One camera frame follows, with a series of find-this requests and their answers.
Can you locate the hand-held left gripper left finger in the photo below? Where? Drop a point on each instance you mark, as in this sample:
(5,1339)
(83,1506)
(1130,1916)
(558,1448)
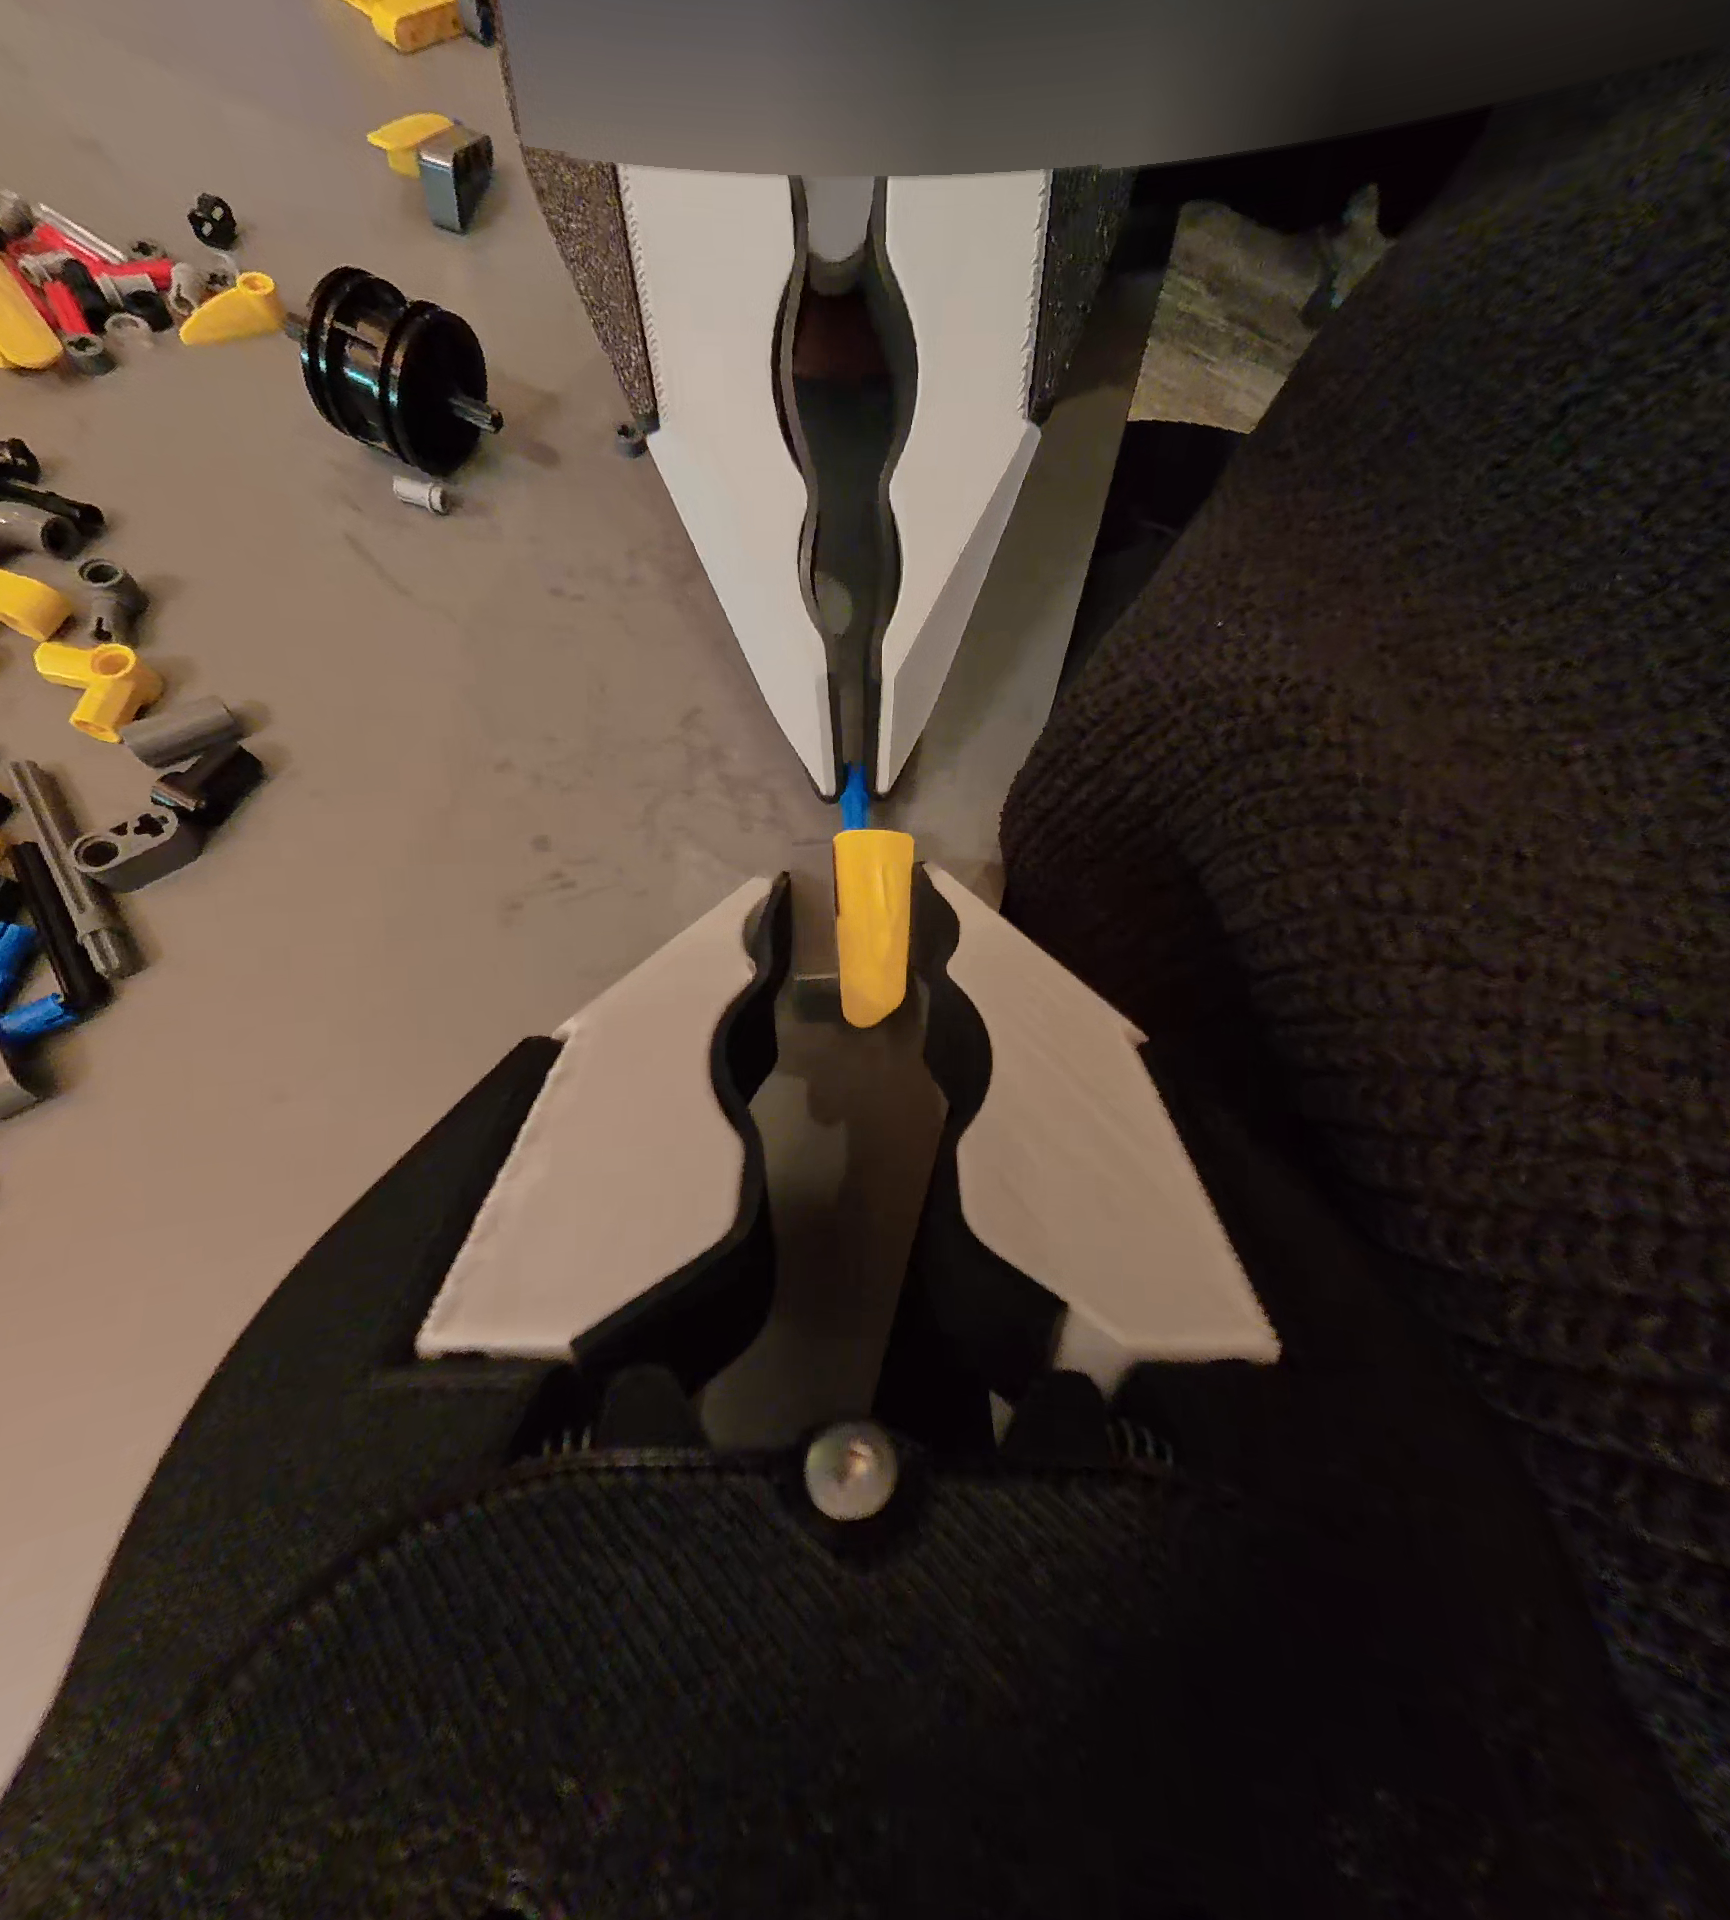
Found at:
(594,1200)

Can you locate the small grey toy bush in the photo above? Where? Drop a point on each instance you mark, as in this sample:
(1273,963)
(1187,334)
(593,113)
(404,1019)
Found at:
(422,495)

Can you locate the black toy wheel hub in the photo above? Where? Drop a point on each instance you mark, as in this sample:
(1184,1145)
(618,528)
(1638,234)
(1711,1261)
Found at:
(384,352)

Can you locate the blue toy pin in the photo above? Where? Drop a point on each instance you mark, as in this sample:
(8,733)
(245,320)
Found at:
(852,803)

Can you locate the yellow curved panel grey block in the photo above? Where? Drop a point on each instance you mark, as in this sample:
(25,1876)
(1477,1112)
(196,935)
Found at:
(408,139)
(869,930)

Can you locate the person's dark knit sweater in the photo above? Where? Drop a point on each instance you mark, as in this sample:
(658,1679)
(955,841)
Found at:
(1405,751)

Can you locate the yellow toy plate assembly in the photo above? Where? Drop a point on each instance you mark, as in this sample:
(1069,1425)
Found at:
(408,18)

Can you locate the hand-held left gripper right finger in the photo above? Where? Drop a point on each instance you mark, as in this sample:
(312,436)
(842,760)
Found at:
(1105,1200)

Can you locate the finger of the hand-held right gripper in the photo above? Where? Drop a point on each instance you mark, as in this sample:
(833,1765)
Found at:
(978,421)
(715,421)

